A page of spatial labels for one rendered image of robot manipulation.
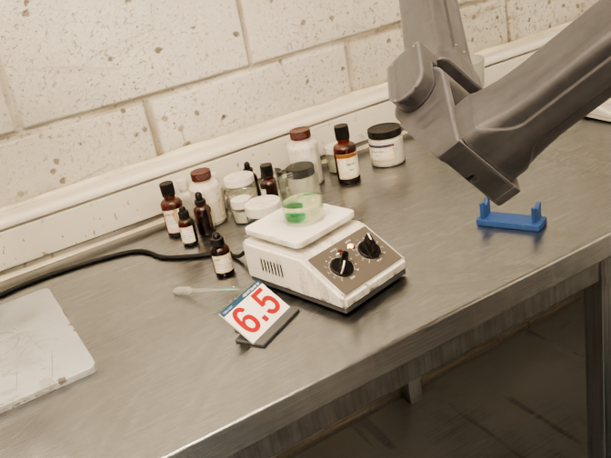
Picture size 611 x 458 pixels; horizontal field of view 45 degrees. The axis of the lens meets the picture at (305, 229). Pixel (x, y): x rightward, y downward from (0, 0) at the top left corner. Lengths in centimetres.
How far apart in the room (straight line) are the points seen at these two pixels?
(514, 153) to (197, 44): 93
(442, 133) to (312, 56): 96
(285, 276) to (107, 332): 26
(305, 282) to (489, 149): 47
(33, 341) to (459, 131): 72
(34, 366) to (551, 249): 72
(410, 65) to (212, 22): 81
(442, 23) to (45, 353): 67
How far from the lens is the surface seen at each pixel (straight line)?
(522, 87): 58
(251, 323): 96
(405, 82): 65
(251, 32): 147
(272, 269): 104
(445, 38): 73
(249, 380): 89
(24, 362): 107
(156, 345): 101
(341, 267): 96
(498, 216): 117
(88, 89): 137
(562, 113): 58
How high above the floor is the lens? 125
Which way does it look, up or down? 24 degrees down
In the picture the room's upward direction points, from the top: 11 degrees counter-clockwise
